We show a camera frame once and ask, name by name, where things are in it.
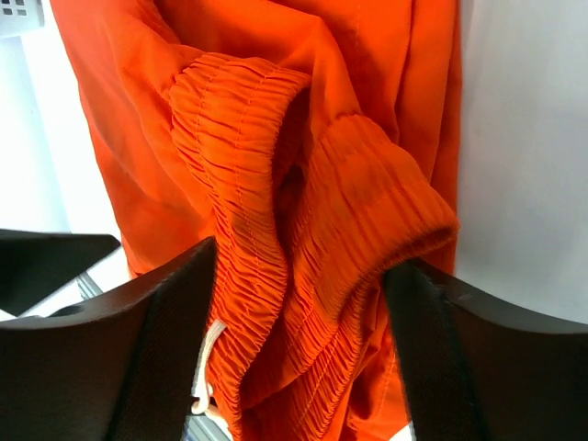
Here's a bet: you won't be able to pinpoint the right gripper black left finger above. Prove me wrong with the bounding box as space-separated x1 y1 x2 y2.
1 236 217 440

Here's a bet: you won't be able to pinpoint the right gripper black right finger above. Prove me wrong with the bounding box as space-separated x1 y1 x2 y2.
383 260 587 440

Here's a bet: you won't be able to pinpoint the orange shorts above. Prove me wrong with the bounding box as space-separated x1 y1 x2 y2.
51 1 461 440

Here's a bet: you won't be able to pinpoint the white plastic basket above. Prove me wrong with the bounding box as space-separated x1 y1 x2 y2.
0 0 45 38

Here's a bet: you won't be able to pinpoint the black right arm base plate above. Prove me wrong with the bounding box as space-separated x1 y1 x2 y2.
1 230 120 316

